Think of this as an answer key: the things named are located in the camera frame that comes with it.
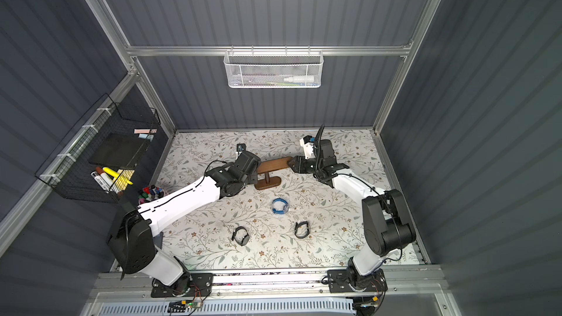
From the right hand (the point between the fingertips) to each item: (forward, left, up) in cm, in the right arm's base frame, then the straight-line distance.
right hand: (291, 163), depth 88 cm
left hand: (-5, +15, +1) cm, 16 cm away
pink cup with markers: (-13, +54, -2) cm, 55 cm away
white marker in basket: (-18, +59, +14) cm, 63 cm away
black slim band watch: (-22, -4, -15) cm, 27 cm away
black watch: (-24, +20, -15) cm, 35 cm away
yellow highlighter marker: (-14, +57, +13) cm, 60 cm away
